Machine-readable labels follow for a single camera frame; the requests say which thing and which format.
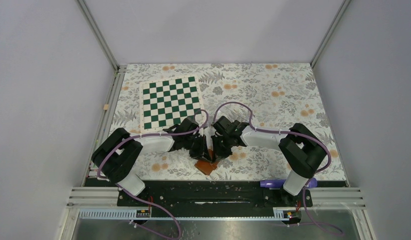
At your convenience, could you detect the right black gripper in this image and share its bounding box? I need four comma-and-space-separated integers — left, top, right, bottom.
211, 134, 233, 163

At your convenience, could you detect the brown leather card holder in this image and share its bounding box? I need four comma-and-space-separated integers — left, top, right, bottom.
194, 148, 218, 176

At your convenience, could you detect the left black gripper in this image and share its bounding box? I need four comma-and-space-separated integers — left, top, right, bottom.
183, 133, 212, 163

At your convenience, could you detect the green white chessboard mat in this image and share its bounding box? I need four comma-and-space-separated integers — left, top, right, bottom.
139, 75, 206, 134

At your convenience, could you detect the aluminium frame rail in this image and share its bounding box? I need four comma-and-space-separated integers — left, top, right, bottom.
66, 65, 128, 240

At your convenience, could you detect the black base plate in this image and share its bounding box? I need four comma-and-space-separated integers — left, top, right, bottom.
83, 180, 345, 221

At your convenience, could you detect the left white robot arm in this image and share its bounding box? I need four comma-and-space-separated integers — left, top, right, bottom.
91, 117, 213, 206

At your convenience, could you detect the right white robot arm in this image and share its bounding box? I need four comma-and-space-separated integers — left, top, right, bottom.
211, 116, 332, 206

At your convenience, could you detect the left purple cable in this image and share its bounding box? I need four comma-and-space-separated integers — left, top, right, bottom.
96, 108, 210, 240

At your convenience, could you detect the floral tablecloth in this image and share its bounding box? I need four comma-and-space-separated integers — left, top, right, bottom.
105, 63, 347, 181

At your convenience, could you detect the purple marker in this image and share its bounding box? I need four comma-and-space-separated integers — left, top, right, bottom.
259, 177, 318, 189

